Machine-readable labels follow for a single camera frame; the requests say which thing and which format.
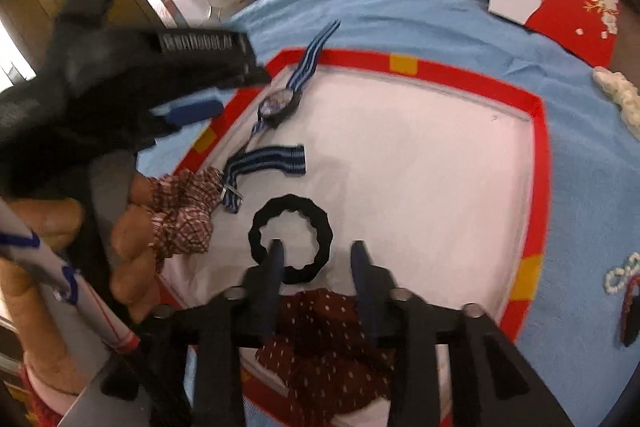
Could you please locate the pink red garment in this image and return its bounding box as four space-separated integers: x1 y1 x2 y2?
20 367 76 427

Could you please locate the light blue blanket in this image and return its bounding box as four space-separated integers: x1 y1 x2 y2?
135 0 640 427

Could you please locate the person's left hand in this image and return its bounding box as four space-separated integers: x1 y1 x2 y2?
0 174 168 395

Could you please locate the white blue printed strip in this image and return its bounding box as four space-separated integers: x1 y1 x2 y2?
0 199 141 353

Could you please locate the white crocheted piece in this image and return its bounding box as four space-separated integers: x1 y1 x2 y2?
592 67 640 128

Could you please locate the black hair tie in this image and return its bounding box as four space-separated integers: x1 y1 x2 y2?
247 194 334 285

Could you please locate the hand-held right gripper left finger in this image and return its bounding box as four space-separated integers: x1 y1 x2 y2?
102 239 288 427

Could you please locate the blue striped wrist watch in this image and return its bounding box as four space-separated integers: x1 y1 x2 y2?
220 21 342 214

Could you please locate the dark red dotted scrunchie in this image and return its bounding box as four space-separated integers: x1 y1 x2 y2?
255 289 402 427

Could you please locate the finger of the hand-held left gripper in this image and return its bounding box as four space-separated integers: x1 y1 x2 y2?
149 27 273 88
150 99 223 142

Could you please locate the white mat with red border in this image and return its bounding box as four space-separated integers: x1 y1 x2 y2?
160 48 552 427

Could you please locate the red plaid scrunchie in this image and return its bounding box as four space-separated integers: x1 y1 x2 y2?
137 167 227 269

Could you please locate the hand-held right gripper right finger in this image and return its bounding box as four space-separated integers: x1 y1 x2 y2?
350 240 576 427

